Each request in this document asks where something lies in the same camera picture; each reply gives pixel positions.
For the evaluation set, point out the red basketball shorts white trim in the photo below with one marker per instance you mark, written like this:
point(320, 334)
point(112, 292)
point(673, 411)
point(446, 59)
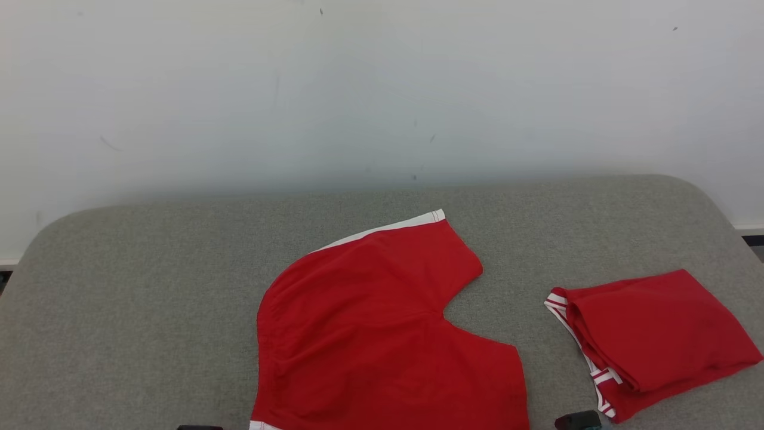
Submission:
point(358, 334)

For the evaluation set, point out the red jersey white sleeves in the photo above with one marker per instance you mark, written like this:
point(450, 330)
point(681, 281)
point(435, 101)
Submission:
point(662, 328)

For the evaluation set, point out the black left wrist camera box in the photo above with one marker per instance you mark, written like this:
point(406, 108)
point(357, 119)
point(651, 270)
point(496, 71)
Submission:
point(200, 427)

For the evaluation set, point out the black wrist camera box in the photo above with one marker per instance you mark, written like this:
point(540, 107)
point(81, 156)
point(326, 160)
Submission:
point(200, 427)
point(576, 421)

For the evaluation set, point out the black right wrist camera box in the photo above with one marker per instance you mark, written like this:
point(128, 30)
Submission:
point(576, 421)

